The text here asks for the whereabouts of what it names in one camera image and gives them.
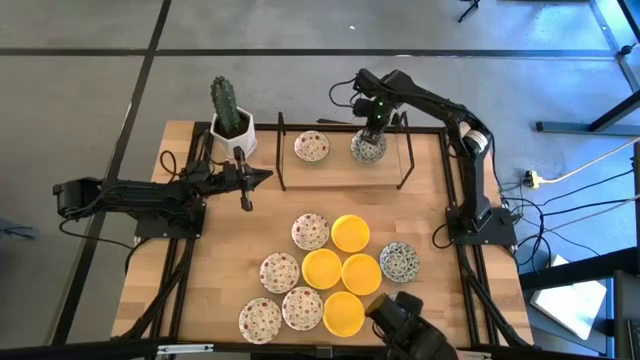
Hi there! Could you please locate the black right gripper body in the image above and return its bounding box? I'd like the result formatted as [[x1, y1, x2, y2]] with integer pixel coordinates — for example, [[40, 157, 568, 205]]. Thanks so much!
[[352, 97, 396, 132]]

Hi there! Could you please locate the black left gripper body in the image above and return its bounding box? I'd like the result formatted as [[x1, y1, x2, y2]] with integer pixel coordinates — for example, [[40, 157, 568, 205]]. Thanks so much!
[[219, 146, 254, 212]]

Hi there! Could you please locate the green red-floral mini bowl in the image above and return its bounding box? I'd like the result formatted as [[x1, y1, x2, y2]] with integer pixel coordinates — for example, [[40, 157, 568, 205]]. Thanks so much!
[[238, 297, 283, 345], [258, 252, 301, 295], [290, 212, 331, 252], [281, 286, 325, 332], [293, 129, 331, 163]]

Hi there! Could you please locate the yellow mini bowl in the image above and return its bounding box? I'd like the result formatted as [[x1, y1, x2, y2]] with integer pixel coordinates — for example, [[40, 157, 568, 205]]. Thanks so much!
[[330, 214, 372, 254], [322, 291, 366, 338], [340, 253, 384, 296], [301, 248, 344, 291]]

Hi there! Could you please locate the white hexagonal plant pot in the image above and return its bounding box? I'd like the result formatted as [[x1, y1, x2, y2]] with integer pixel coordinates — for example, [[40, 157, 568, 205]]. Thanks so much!
[[209, 107, 259, 161]]

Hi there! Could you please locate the green cactus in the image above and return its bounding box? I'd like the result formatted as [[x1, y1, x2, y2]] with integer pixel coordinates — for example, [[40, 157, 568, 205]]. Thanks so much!
[[209, 75, 242, 135]]

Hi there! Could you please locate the black tripod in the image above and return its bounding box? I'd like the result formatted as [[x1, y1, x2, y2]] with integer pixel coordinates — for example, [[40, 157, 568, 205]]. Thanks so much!
[[457, 0, 482, 24]]

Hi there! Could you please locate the black table leg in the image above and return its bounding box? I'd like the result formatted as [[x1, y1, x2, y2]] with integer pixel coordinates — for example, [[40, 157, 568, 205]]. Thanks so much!
[[535, 89, 640, 137]]

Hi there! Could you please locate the metal stand with black knob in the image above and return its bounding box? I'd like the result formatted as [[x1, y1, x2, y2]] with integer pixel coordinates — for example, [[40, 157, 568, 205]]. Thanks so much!
[[589, 0, 640, 94]]

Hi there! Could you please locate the white box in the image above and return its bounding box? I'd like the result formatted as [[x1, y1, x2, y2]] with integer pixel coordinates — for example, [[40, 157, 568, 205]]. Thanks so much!
[[529, 253, 609, 341]]

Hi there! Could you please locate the wooden shelf black wire frame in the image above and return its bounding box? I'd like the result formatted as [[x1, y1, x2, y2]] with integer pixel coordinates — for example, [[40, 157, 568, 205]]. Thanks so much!
[[275, 110, 416, 192]]

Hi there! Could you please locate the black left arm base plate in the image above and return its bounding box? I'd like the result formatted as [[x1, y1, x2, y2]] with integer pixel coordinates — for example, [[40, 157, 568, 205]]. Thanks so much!
[[133, 196, 207, 240]]

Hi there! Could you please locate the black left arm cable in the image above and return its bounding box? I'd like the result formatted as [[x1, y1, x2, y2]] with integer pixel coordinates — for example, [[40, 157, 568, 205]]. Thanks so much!
[[58, 217, 151, 274]]

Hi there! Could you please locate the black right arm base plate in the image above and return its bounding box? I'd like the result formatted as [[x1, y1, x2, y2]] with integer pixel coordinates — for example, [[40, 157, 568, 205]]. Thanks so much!
[[446, 206, 518, 247]]

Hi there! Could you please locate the black aluminium table frame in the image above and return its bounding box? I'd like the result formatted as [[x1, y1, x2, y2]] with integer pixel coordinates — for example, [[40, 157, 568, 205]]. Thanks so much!
[[119, 120, 534, 349]]

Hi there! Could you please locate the white floor cable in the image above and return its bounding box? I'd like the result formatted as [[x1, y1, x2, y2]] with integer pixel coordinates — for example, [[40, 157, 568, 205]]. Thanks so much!
[[538, 137, 640, 184]]

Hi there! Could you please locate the black frame crossbar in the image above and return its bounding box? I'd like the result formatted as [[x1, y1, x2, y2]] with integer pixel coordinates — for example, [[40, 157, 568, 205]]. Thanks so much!
[[0, 338, 640, 360]]

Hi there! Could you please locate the black desk frame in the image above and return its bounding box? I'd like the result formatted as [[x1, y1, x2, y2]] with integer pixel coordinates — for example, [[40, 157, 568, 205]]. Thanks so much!
[[518, 247, 640, 360]]

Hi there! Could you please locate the black floor cable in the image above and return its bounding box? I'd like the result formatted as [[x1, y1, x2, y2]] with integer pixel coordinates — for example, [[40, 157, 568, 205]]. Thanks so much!
[[542, 169, 635, 207]]

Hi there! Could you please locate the grey floor cable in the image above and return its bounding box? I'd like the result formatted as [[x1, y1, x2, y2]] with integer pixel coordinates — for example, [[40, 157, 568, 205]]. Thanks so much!
[[544, 196, 640, 235]]

